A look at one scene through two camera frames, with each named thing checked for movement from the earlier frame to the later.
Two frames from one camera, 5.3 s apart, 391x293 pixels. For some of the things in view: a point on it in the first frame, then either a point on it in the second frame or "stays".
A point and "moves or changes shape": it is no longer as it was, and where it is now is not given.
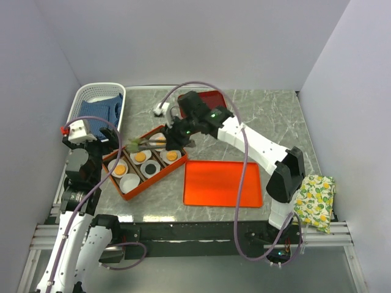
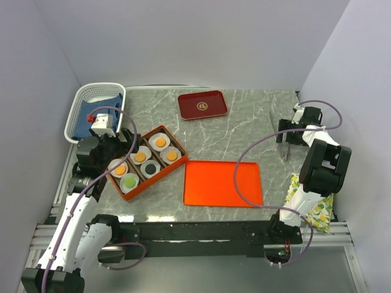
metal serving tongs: x=142 y=146 -> x=284 y=148
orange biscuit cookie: x=161 y=143 stays
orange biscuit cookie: x=171 y=155 stays
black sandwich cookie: x=150 y=168 stays
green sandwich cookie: x=134 y=146 moves or changes shape
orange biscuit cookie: x=120 y=170 stays
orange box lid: x=217 y=183 stays
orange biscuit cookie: x=140 y=157 stays
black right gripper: x=174 y=141 -> x=285 y=125
